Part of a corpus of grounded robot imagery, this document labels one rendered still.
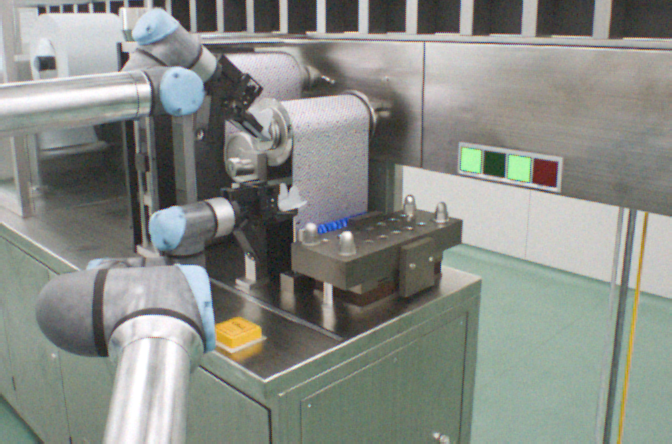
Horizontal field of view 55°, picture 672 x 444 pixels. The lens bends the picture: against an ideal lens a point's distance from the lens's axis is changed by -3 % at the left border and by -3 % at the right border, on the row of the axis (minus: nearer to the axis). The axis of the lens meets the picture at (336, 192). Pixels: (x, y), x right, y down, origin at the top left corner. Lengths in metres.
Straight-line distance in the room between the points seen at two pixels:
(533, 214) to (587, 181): 2.80
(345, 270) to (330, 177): 0.28
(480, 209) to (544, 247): 0.49
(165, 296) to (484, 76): 0.88
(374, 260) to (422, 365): 0.28
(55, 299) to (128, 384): 0.18
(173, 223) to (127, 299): 0.38
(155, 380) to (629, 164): 0.94
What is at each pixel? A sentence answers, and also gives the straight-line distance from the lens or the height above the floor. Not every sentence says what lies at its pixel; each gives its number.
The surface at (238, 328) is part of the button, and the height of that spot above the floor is 0.92.
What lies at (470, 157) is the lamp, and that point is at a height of 1.19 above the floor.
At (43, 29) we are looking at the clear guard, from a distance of 2.21.
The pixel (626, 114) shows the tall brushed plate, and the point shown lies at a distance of 1.32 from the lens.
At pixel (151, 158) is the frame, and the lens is 1.64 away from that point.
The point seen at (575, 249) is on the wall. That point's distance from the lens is 4.08.
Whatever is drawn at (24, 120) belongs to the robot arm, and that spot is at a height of 1.35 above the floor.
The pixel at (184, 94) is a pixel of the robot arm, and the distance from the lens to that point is 1.06.
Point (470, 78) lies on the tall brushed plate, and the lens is 1.47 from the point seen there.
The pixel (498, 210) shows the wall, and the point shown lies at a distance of 4.28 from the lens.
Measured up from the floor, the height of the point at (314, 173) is 1.16.
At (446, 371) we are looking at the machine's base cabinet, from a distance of 1.58.
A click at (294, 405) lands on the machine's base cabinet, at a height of 0.82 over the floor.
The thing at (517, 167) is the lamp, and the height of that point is 1.19.
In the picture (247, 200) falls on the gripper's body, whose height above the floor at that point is 1.14.
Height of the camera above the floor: 1.48
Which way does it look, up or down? 14 degrees down
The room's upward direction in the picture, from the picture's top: straight up
